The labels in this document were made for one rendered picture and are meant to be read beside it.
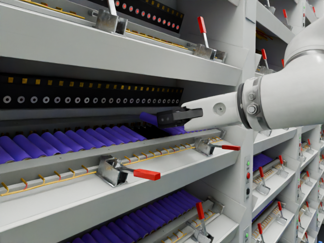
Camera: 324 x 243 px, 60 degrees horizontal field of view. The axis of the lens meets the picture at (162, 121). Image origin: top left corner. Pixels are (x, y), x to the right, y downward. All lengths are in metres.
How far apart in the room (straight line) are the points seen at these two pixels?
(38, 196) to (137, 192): 0.14
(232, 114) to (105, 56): 0.20
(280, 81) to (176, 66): 0.17
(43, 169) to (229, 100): 0.27
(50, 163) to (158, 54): 0.22
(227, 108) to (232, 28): 0.38
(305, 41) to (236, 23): 0.33
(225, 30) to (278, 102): 0.40
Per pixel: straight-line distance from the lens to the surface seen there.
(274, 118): 0.42
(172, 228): 0.64
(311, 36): 0.47
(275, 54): 1.46
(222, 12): 0.80
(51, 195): 0.35
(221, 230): 0.74
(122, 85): 0.59
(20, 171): 0.35
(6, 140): 0.42
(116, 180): 0.38
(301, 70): 0.43
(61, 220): 0.34
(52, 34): 0.32
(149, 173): 0.35
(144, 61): 0.42
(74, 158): 0.38
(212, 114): 0.44
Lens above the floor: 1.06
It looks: 4 degrees down
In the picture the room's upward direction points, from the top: straight up
